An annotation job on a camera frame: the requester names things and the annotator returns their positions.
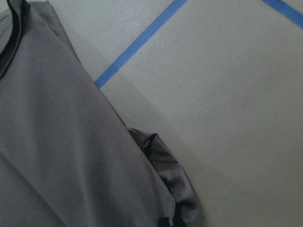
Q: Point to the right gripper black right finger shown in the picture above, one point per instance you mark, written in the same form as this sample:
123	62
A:
178	222

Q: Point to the blue floor tape grid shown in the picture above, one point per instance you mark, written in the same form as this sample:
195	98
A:
280	6

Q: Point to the brown t-shirt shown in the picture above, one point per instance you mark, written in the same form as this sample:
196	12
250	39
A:
66	157

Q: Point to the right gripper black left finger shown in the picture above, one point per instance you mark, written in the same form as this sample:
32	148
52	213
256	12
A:
163	222

